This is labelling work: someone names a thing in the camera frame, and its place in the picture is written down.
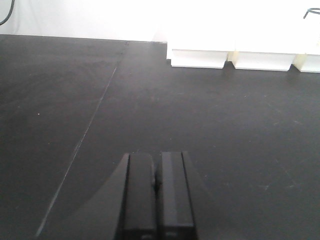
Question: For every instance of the white storage bin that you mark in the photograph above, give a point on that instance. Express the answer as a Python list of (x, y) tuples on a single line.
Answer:
[(262, 54), (308, 61), (207, 55)]

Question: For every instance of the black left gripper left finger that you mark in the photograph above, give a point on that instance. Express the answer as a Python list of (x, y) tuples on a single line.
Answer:
[(138, 209)]

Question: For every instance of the white right storage bin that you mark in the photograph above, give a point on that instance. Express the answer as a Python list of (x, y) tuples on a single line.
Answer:
[(308, 61)]

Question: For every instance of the white left storage bin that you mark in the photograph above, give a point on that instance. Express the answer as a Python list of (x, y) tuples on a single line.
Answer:
[(207, 55)]

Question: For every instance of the black wire tripod stand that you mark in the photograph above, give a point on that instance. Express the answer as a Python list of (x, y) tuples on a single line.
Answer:
[(312, 10)]

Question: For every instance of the white middle storage bin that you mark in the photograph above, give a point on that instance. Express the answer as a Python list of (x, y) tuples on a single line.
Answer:
[(262, 54)]

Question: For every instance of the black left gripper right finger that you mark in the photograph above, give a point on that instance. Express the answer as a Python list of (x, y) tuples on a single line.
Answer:
[(174, 211)]

